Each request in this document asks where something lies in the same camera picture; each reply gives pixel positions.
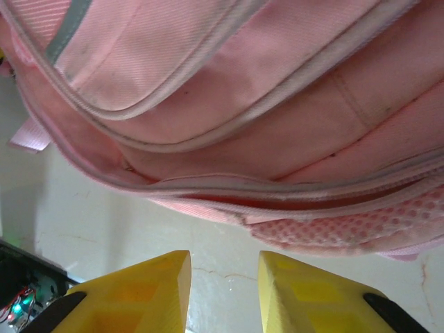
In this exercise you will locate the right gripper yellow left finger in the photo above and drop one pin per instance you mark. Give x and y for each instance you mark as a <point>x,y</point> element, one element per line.
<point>138,298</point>

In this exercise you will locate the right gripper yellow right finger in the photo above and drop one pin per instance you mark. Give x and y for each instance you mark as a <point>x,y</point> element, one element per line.
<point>312,301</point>

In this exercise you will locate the pink school backpack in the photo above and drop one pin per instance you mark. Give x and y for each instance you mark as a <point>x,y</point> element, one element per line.
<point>243,138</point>

